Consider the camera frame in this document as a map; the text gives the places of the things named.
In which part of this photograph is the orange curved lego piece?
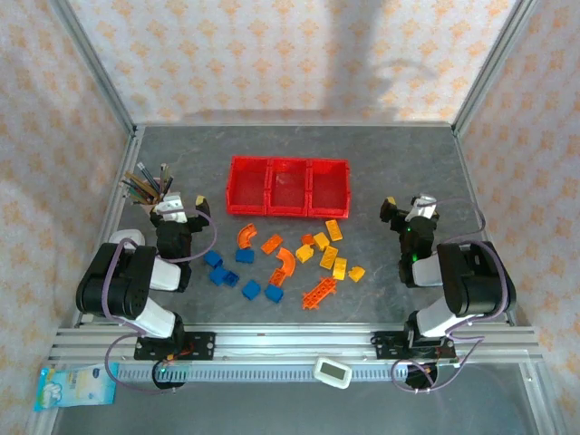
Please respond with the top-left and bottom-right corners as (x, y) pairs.
(236, 223), (258, 250)
(274, 246), (298, 277)

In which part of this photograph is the clear orange lego brick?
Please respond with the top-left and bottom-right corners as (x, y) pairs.
(260, 233), (285, 255)

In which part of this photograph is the orange lego ladder piece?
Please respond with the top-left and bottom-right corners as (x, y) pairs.
(301, 275), (339, 312)

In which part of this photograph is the white alarm clock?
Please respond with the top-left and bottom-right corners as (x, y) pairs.
(110, 228), (147, 249)

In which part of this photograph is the white digital timer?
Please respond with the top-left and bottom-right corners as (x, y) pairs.
(313, 356), (353, 391)

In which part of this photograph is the blue wet wipes packet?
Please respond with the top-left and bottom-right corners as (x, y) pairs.
(34, 362), (120, 412)

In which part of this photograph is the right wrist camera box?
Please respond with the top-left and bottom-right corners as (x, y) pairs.
(405, 192), (439, 221)

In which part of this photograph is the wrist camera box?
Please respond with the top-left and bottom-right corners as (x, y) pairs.
(405, 192), (439, 221)
(156, 192), (188, 224)

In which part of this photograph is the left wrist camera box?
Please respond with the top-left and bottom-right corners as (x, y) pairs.
(156, 192), (188, 224)

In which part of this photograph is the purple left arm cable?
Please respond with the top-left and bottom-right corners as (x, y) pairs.
(103, 206), (218, 395)

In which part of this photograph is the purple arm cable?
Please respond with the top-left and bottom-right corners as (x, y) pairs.
(391, 197), (517, 395)
(103, 206), (218, 395)

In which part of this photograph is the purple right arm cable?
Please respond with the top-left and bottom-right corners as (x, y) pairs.
(391, 197), (517, 395)

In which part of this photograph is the aluminium right side rail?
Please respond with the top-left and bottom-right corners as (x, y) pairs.
(452, 126), (517, 327)

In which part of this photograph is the aluminium rail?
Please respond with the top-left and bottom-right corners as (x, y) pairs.
(49, 322), (543, 363)
(74, 126), (146, 327)
(452, 126), (517, 327)

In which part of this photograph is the aluminium left side rail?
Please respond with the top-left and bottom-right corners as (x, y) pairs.
(74, 126), (146, 327)

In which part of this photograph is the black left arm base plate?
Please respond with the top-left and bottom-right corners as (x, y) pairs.
(133, 332), (217, 363)

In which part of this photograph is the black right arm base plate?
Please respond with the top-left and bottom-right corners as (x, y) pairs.
(371, 330), (459, 363)

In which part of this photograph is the aluminium front rail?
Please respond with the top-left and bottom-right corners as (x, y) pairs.
(49, 322), (543, 363)

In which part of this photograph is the aluminium left frame post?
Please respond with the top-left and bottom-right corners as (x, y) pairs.
(49, 0), (140, 137)

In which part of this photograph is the aluminium frame post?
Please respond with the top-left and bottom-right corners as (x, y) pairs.
(49, 0), (140, 137)
(452, 0), (538, 137)

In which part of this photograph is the aluminium right frame post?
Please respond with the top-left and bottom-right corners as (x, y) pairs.
(452, 0), (538, 137)

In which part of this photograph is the grey slotted cable duct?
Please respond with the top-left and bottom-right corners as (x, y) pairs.
(111, 362), (436, 384)

